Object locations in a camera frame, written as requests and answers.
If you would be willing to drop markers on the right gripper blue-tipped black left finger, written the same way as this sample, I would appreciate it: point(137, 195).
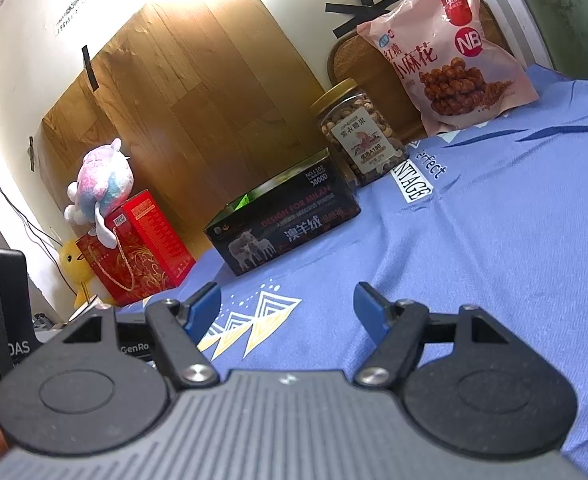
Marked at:
point(155, 349)

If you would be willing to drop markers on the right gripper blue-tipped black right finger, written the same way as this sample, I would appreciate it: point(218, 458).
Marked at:
point(402, 329)

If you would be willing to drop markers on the white enamel mug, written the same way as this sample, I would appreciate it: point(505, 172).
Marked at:
point(94, 303)

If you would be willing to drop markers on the yellow plush duck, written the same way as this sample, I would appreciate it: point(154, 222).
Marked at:
point(77, 269)

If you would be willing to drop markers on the red gift bag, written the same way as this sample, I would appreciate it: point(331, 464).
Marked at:
point(150, 256)

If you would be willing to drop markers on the blue printed cloth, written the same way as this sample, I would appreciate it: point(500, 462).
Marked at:
point(494, 215)

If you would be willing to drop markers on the pink blue plush toy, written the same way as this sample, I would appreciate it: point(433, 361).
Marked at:
point(104, 182)

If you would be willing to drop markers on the black cashmere cardboard box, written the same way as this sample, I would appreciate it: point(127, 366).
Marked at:
point(297, 205)

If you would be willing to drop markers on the nut jar with gold lid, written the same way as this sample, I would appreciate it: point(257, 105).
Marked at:
point(358, 131)

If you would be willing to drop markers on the pink fried twist snack bag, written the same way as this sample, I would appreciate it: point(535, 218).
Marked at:
point(453, 75)

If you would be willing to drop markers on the wooden board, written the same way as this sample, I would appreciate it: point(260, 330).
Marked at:
point(209, 100)

